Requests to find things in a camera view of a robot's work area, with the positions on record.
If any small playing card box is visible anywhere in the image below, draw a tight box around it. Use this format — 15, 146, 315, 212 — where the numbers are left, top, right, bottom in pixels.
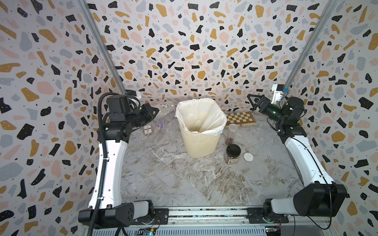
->
143, 124, 153, 135

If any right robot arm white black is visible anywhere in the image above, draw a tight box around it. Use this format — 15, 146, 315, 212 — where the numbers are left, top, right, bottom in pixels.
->
247, 94, 347, 217

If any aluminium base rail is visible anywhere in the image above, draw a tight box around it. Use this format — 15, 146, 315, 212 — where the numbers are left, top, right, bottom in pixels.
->
88, 205, 334, 236

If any white round jar lid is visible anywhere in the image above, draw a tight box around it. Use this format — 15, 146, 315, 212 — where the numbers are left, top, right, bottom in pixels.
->
243, 152, 254, 162

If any aluminium corner post left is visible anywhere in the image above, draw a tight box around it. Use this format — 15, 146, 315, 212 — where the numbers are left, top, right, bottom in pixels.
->
76, 0, 126, 94

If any clear labelled plastic jar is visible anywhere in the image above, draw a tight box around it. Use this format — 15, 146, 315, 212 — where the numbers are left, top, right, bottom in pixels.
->
156, 102, 175, 117

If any aluminium corner post right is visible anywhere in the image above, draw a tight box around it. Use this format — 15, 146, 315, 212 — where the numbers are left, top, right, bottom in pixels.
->
284, 0, 339, 95

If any wooden folding chess board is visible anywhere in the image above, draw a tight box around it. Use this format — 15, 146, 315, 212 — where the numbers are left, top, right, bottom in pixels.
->
226, 112, 256, 127

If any white plastic bin liner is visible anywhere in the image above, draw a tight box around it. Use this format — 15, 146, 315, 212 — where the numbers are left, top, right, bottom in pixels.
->
175, 98, 227, 136

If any small purple pink bottle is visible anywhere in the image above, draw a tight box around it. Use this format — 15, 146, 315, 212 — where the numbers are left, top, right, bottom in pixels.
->
157, 120, 163, 131

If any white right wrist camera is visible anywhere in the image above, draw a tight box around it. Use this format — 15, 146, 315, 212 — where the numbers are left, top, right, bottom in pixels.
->
271, 84, 288, 104

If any cream ribbed trash bin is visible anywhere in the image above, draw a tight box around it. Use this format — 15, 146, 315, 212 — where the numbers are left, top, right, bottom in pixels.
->
180, 125, 220, 159

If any aluminium corner post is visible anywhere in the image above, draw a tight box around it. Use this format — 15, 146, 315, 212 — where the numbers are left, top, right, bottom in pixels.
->
284, 0, 339, 95
76, 0, 126, 94

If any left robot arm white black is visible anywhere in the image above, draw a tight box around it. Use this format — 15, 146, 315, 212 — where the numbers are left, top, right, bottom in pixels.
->
78, 90, 159, 235

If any black lid brown jar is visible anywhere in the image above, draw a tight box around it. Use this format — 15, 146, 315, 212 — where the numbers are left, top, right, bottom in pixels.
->
224, 144, 241, 164

